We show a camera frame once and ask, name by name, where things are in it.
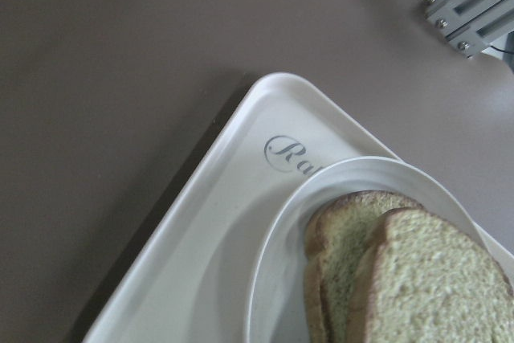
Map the white oval plate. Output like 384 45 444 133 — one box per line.
243 157 513 342

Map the bread slice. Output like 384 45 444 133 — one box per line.
347 208 513 342
304 190 422 342

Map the cream rabbit serving tray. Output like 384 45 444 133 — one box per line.
81 71 514 343

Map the aluminium frame post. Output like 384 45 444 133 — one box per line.
425 0 513 57

